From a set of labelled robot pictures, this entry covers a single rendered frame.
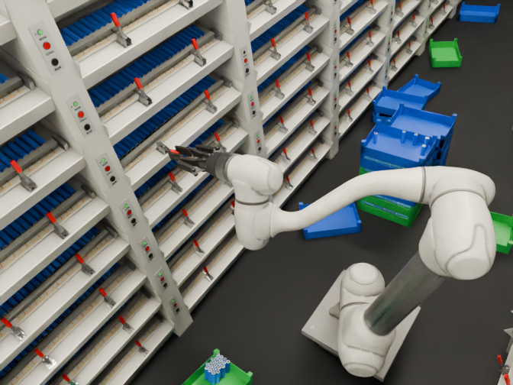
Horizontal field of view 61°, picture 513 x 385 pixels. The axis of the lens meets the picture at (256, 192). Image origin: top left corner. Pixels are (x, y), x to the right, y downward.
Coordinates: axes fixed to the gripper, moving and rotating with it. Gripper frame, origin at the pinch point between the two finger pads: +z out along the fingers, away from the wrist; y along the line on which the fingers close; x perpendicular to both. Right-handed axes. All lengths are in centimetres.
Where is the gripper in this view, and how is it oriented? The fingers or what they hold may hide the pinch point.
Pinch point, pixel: (179, 153)
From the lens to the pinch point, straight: 151.3
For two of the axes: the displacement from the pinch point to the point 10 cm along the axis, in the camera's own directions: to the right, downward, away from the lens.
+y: 5.9, -6.3, 5.1
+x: -2.5, -7.4, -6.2
